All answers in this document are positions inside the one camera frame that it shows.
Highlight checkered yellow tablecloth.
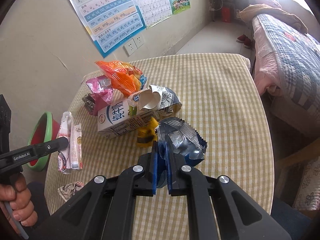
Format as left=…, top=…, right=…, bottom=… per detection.
left=44, top=52, right=275, bottom=240

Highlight dark shelf unit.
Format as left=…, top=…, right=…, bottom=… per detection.
left=207, top=0, right=251, bottom=25

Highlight small pink foil wrapper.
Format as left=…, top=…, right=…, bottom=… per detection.
left=82, top=75, right=113, bottom=116

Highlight wooden chair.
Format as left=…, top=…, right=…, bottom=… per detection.
left=274, top=139, right=319, bottom=219

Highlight green red trash bin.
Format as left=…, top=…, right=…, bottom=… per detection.
left=27, top=112, right=60, bottom=172

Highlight pink white long wrapper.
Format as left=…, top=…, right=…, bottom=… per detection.
left=57, top=112, right=83, bottom=174

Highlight blue pinyin wall poster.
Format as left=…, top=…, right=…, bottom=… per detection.
left=69, top=0, right=146, bottom=57

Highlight crumpled paper ball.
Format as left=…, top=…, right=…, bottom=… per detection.
left=57, top=181, right=84, bottom=202

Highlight white wall socket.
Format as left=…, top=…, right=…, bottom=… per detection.
left=123, top=34, right=145, bottom=56

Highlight person's left hand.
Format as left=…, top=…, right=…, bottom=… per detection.
left=0, top=173, right=38, bottom=233

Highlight white chart wall poster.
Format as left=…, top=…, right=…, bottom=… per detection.
left=136, top=0, right=172, bottom=29

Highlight white blue milk carton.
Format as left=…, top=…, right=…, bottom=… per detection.
left=97, top=94, right=159, bottom=139

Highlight small yellow snack packet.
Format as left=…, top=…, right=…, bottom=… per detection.
left=136, top=117, right=159, bottom=148

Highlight orange plastic snack bag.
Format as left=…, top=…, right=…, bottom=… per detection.
left=95, top=61, right=147, bottom=97

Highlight blue foil snack bag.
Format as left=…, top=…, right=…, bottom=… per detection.
left=156, top=117, right=207, bottom=188

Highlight red slippers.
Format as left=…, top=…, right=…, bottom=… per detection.
left=236, top=35, right=252, bottom=49

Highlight tan blanket on bed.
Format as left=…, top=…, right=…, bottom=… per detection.
left=239, top=4, right=309, bottom=34

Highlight bed with plaid quilt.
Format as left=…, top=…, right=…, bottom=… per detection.
left=252, top=14, right=319, bottom=137

